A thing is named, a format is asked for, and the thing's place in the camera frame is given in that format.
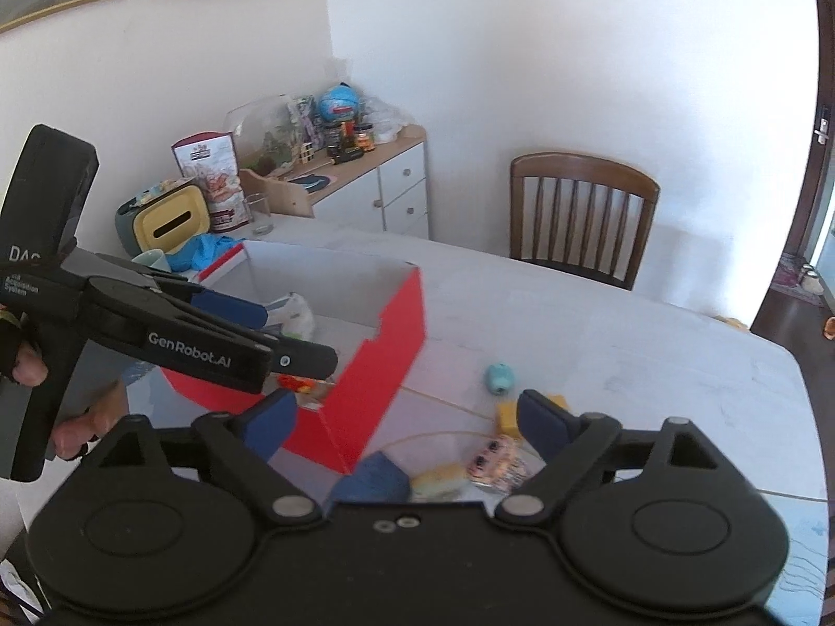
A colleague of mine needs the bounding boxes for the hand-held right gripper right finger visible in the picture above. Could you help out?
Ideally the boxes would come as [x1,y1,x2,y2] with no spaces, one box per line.
[492,389,761,526]

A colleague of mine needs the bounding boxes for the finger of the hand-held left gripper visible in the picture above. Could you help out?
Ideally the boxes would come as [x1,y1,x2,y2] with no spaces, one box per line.
[153,270,270,335]
[261,342,341,381]

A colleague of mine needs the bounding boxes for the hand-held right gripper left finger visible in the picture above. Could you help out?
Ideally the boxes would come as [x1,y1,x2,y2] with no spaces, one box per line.
[91,389,324,526]

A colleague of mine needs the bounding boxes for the small yellow box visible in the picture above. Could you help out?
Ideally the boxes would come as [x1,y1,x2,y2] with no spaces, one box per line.
[496,392,569,440]

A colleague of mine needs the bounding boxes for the cartoon face doll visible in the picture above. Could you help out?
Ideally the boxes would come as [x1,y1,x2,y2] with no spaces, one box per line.
[467,433,531,490]

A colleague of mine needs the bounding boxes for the teal round toy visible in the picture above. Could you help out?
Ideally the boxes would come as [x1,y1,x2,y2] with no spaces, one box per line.
[484,361,517,398]

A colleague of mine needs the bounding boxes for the red white cardboard box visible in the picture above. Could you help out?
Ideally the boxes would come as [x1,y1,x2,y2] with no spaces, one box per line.
[160,240,429,476]

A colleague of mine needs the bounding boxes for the person's left hand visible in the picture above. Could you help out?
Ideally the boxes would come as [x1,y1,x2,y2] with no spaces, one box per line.
[0,309,129,464]

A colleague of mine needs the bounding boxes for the blue cloth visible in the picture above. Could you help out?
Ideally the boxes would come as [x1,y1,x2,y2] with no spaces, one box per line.
[168,233,246,275]

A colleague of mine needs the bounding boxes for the mint green mug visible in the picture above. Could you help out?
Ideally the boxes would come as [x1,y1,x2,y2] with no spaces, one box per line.
[133,248,172,275]

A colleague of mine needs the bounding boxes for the clear drinking glass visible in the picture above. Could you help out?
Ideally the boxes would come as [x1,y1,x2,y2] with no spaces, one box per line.
[244,191,276,236]

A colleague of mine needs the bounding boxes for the green yellow tissue box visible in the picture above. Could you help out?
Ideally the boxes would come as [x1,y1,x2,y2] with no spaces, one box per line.
[115,183,210,259]

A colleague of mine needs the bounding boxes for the wooden stand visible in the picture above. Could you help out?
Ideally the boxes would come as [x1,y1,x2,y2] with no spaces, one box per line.
[237,167,315,218]

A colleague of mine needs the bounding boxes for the red white snack bag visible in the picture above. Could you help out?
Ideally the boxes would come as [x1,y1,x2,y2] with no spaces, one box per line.
[170,131,256,233]

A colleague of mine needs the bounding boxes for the clear plastic container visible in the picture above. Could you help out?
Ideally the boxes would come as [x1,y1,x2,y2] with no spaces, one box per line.
[224,94,308,177]

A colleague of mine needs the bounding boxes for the white sideboard cabinet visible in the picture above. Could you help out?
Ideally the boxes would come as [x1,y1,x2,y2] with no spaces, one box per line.
[259,123,432,242]

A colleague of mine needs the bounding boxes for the wooden dining chair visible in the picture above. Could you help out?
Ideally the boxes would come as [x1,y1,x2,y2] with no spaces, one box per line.
[508,151,662,292]

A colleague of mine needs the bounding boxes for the blue globe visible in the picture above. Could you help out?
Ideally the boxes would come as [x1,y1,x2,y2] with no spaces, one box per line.
[317,81,360,124]

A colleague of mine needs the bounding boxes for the white plastic bag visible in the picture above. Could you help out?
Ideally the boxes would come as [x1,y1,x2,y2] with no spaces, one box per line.
[358,94,410,143]

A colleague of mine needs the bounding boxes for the patterned doormat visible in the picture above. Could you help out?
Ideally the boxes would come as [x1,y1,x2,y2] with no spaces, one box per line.
[772,259,827,305]

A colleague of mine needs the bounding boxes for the dark brown door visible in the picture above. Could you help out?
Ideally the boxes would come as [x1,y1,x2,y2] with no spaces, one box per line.
[749,0,835,341]

